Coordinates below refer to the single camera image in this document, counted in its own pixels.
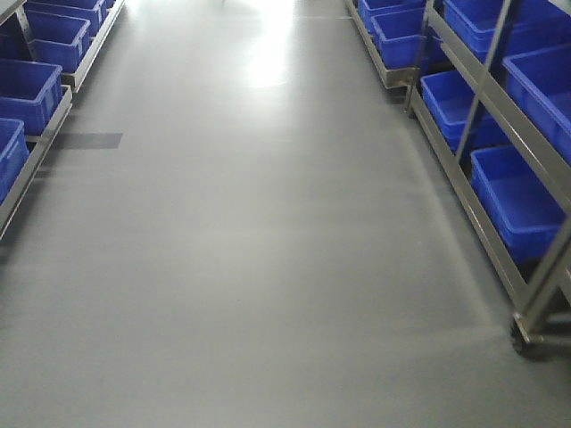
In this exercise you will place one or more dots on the blue bin rack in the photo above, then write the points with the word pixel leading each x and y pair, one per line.
pixel 524 213
pixel 449 97
pixel 14 153
pixel 31 92

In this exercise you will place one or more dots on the blue bin left rack near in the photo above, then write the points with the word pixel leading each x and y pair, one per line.
pixel 14 153

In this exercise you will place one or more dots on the left steel flow rack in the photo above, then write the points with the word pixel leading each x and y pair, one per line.
pixel 47 50

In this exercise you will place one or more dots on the steel flow rack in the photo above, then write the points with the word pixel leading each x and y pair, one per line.
pixel 47 50
pixel 489 83

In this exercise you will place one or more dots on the blue bin left rack middle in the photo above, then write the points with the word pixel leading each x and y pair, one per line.
pixel 31 92

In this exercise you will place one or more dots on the blue bin right rack near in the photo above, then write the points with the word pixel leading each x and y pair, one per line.
pixel 524 213

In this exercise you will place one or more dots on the right steel flow rack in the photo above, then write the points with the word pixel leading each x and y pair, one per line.
pixel 489 83

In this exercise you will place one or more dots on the blue bin right rack middle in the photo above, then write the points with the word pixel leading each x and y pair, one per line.
pixel 449 97

